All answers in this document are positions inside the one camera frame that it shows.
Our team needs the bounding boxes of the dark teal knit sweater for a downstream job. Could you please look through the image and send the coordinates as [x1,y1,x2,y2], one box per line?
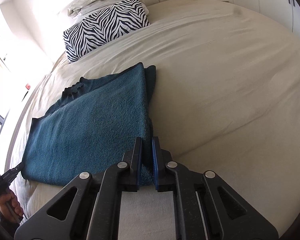
[22,62,157,188]

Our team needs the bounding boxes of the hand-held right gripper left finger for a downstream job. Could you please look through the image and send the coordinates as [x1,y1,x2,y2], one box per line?
[16,137,143,240]

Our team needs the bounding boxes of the zebra print pillow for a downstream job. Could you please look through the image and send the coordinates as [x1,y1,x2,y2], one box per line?
[63,0,150,63]

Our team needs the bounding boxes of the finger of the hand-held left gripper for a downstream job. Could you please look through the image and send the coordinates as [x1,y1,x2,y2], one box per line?
[0,162,25,182]

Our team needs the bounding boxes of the black framed window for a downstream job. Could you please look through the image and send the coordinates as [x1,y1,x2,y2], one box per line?
[0,25,18,160]

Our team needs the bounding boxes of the person's left hand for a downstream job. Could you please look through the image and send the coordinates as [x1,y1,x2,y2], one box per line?
[0,192,24,224]

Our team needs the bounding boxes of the bed with beige sheet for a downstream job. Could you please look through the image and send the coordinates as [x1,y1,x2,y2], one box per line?
[4,0,300,240]

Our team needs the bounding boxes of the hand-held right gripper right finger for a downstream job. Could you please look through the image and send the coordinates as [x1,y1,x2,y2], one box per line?
[152,136,279,240]

